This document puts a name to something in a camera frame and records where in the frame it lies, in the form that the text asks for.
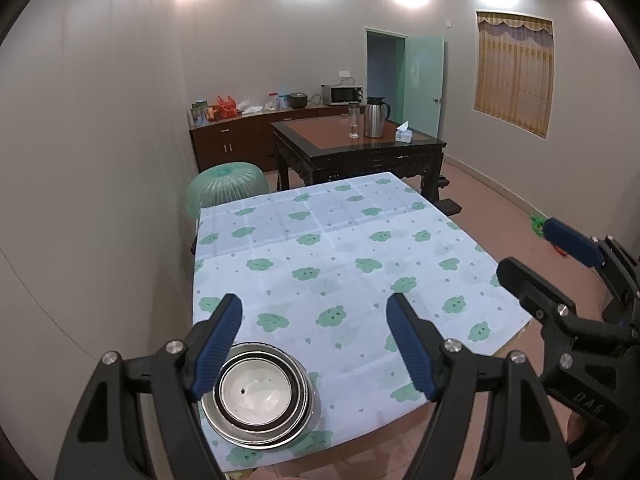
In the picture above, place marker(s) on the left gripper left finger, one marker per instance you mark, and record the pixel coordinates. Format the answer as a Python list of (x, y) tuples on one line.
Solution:
[(178, 379)]

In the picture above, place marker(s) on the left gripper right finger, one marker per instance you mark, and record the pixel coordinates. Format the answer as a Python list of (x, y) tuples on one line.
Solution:
[(449, 375)]

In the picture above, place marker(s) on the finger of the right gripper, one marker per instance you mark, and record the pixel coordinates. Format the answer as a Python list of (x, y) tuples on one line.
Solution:
[(574, 243), (536, 295)]

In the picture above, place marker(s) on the small white enamel bowl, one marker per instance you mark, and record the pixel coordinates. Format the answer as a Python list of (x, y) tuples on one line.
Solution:
[(255, 392)]

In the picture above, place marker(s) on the small steel bowl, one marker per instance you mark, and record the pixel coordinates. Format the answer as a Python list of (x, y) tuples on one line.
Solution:
[(257, 394)]

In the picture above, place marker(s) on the large white enamel bowl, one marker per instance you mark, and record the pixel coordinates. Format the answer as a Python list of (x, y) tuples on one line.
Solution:
[(259, 397)]

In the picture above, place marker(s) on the right hand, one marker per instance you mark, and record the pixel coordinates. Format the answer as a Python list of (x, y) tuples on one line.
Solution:
[(576, 426)]

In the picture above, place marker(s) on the orange floor toy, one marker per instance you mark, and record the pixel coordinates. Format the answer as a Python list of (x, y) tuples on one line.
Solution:
[(560, 251)]

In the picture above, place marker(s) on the green floor toy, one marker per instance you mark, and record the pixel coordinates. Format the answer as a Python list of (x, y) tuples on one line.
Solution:
[(537, 224)]

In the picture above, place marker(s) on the green cloud pattern tablecloth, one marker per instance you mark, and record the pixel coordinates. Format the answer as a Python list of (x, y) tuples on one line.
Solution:
[(314, 268)]

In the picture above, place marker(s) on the beige window curtain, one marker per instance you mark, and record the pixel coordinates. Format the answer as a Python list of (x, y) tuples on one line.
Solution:
[(515, 73)]

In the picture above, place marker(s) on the green plastic stool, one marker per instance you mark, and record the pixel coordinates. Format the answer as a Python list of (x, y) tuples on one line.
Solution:
[(223, 184)]

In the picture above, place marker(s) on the white tissue box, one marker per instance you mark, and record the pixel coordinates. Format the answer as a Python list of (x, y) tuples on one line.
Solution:
[(403, 133)]

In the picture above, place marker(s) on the light green door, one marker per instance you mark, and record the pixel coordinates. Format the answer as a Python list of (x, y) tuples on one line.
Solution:
[(424, 80)]

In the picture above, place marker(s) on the steel thermos jug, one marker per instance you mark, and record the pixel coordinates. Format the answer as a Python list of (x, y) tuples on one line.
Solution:
[(375, 116)]

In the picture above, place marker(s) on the clear glass bottle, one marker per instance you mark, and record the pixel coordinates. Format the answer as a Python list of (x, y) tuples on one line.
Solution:
[(353, 119)]

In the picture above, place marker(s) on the brown wooden sideboard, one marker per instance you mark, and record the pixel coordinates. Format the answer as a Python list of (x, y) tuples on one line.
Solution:
[(248, 138)]

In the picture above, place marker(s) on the dark wooden table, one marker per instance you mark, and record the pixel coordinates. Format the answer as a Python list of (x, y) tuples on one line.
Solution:
[(319, 150)]

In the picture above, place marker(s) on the glass jar on sideboard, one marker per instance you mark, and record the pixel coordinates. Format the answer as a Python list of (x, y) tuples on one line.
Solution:
[(199, 110)]

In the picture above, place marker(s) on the red plastic bag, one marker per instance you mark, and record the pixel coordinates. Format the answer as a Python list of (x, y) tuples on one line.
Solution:
[(223, 108)]

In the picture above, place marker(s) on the white microwave oven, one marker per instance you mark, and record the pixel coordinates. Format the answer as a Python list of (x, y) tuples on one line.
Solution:
[(340, 94)]

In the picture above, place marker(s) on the black rice cooker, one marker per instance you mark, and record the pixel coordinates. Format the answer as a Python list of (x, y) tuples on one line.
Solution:
[(297, 100)]

